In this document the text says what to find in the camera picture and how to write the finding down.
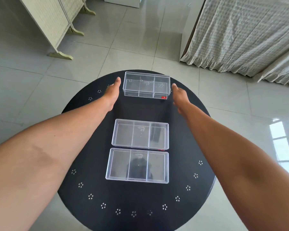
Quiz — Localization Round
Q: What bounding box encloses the person's right hand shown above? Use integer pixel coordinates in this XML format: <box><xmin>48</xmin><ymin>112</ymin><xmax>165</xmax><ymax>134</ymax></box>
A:
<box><xmin>171</xmin><ymin>83</ymin><xmax>191</xmax><ymax>116</ymax></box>

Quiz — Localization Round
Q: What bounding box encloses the person's left hand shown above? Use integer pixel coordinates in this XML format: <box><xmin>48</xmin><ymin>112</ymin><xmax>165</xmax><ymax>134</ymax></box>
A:
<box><xmin>102</xmin><ymin>77</ymin><xmax>122</xmax><ymax>112</ymax></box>

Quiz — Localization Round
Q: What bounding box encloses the person's right forearm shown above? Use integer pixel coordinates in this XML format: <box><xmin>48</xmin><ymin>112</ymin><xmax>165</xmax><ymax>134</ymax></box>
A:
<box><xmin>181</xmin><ymin>103</ymin><xmax>289</xmax><ymax>231</ymax></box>

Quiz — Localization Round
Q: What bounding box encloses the person's left forearm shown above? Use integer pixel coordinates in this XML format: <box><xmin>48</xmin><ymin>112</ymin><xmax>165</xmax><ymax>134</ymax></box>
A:
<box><xmin>0</xmin><ymin>97</ymin><xmax>111</xmax><ymax>231</ymax></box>

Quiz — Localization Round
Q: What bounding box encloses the clear lidded compartment box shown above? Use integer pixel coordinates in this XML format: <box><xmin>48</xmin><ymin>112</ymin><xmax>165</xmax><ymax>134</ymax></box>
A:
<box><xmin>123</xmin><ymin>71</ymin><xmax>171</xmax><ymax>99</ymax></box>

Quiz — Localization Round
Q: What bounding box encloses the clear compartment tray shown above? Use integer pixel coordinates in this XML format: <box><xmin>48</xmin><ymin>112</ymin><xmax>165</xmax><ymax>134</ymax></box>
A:
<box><xmin>105</xmin><ymin>148</ymin><xmax>170</xmax><ymax>184</ymax></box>
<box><xmin>111</xmin><ymin>119</ymin><xmax>170</xmax><ymax>151</ymax></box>

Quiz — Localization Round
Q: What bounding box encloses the white cabinet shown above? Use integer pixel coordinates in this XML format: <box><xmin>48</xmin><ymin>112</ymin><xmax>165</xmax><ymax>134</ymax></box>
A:
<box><xmin>104</xmin><ymin>0</ymin><xmax>143</xmax><ymax>9</ymax></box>

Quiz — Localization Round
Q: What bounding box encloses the white folding screen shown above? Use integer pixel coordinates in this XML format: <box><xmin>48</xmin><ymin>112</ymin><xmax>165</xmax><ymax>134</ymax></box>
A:
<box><xmin>18</xmin><ymin>0</ymin><xmax>96</xmax><ymax>60</ymax></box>

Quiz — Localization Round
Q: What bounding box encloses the checked bed cover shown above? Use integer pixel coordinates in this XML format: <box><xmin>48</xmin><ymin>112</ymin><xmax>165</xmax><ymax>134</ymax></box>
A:
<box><xmin>180</xmin><ymin>0</ymin><xmax>289</xmax><ymax>88</ymax></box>

